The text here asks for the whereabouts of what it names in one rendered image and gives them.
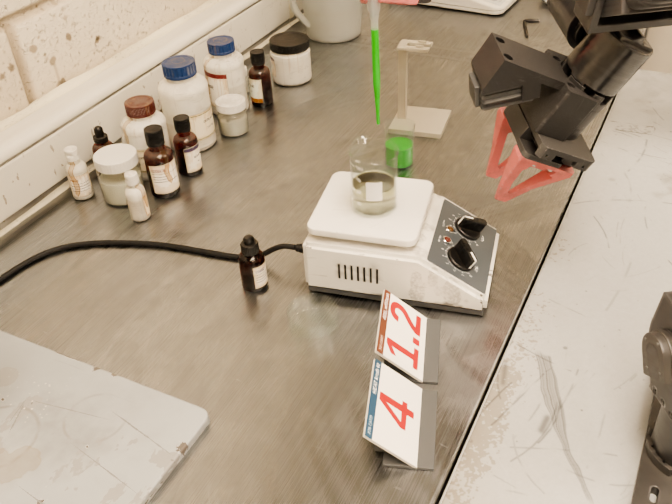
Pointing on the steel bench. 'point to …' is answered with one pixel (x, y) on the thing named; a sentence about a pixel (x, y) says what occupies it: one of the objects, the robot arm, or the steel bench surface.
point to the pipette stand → (428, 126)
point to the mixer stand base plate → (84, 431)
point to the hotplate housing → (391, 270)
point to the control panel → (477, 278)
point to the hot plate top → (404, 214)
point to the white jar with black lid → (290, 58)
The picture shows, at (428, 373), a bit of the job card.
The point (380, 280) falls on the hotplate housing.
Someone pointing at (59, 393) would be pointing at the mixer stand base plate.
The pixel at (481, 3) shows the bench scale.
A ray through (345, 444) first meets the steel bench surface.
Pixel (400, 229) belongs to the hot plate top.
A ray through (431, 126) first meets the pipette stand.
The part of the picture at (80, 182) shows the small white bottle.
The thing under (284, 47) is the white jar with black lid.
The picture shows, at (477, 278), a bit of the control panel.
